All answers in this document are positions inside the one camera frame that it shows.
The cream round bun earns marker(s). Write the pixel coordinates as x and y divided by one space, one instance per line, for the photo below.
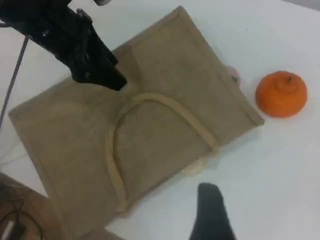
195 168

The pink toy fruit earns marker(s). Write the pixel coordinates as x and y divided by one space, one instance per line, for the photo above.
235 75

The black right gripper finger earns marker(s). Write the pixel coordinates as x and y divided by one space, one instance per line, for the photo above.
212 217

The orange toy tangerine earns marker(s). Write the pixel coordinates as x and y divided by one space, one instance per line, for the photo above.
280 97

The brown jute tote bag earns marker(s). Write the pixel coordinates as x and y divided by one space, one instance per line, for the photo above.
162 75

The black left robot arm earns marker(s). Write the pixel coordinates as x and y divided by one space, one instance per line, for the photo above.
30 10

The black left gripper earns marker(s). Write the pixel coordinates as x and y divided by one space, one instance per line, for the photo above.
65 35

